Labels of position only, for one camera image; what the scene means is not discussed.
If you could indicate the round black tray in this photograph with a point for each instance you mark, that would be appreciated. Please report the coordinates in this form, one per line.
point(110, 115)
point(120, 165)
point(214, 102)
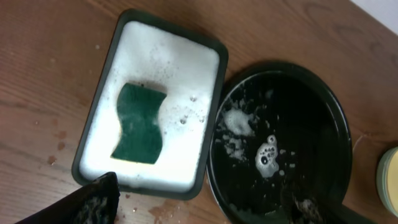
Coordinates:
point(277, 121)

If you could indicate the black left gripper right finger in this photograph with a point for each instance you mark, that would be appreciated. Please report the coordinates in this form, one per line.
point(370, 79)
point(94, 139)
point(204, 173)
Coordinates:
point(301, 206)

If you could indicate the black rectangular soap tray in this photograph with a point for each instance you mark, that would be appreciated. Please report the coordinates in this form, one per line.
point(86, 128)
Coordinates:
point(189, 68)

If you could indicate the green yellow sponge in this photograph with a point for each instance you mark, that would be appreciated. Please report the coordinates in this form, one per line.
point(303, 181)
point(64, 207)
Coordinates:
point(141, 138)

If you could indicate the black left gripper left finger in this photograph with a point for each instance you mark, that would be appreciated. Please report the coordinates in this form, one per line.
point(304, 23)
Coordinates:
point(94, 203)

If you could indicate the yellow plate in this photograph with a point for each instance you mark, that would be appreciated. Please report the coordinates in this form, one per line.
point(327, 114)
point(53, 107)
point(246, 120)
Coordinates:
point(392, 180)

